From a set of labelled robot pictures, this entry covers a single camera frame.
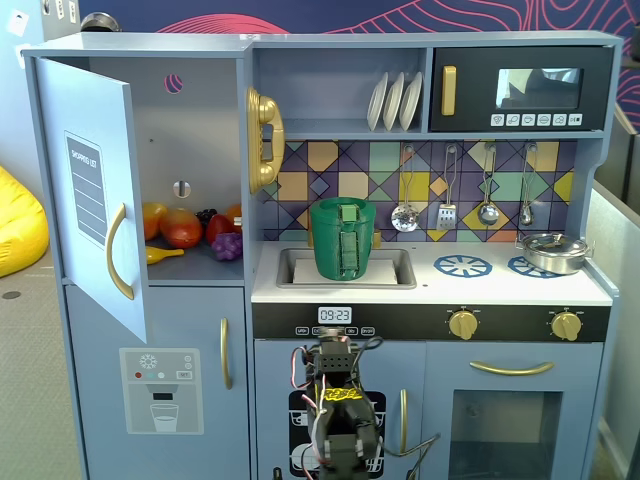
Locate cabinet door with shopping list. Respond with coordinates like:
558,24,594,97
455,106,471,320
33,56,150,345

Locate cabinet door with dishes print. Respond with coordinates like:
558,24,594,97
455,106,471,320
254,339,427,480

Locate oven door with window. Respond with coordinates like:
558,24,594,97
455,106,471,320
424,341,605,480

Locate cabinet door with dispenser print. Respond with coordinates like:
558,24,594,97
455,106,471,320
64,284,249,480

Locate black toy microwave door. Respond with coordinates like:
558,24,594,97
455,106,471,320
429,46,614,134

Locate green plastic pitcher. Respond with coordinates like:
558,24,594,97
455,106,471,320
308,197,379,281

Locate grey toy sink basin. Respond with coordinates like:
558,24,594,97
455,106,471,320
275,247,418,290

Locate metal skimmer spoon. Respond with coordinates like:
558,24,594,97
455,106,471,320
390,144,419,234

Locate purple toy grapes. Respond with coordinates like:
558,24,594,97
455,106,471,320
211,231,244,262

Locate red toy strawberry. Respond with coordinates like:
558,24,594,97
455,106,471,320
205,213,235,246

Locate metal slotted spatula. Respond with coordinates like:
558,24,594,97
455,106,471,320
435,144,459,232

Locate gold toy telephone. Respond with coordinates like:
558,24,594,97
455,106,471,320
245,87,286,195

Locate red orange toy peach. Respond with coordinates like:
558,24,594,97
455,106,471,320
158,207,204,249

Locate white toy plate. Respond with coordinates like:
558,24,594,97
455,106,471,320
398,71,424,132
382,71,406,132
366,71,390,132

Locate yellow toy banana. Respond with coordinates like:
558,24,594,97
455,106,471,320
145,244,185,265

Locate gold stove knob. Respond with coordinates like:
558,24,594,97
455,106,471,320
549,310,584,342
447,308,480,341

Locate metal ladle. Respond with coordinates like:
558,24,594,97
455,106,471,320
476,143,501,227

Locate orange yellow toy mango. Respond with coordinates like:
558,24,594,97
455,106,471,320
143,202,169,241

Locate blue toy play kitchen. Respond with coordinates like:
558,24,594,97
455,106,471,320
19,30,624,480

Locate metal serving spoon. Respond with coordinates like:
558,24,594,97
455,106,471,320
517,143,539,227

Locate steel pot with lid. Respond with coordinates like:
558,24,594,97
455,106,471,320
514,232,597,276

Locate yellow beanbag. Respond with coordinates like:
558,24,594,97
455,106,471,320
0,164,50,279

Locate pale desk divider panel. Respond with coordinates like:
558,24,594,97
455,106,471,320
584,177,640,480

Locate steel bowl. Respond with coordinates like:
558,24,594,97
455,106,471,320
79,12,122,34

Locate black monitor back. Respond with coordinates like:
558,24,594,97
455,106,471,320
612,104,640,201

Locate white square wall tag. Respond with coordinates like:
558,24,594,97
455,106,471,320
5,9,30,37

